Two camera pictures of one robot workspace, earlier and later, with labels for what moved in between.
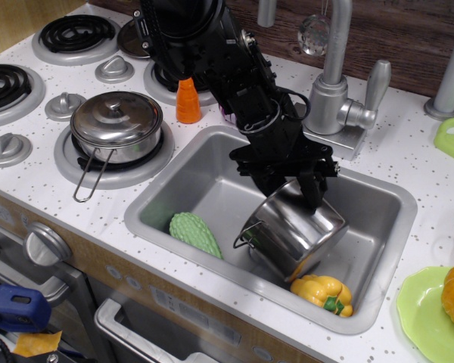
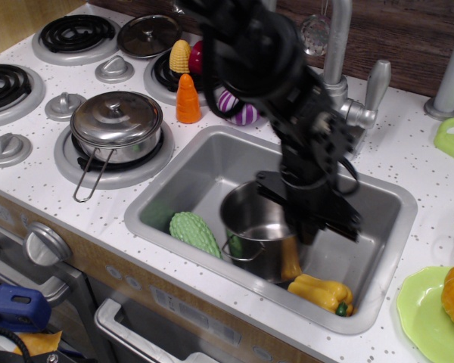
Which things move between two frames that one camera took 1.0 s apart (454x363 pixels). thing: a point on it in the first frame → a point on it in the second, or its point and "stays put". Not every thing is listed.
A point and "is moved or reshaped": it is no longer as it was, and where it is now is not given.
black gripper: x=277 y=147 → x=321 y=204
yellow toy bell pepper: x=326 y=292 stays put
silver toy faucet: x=336 y=121 stays put
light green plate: x=429 y=330 stays put
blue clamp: x=13 y=308 stays put
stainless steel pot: x=287 y=237 is moved or reshaped
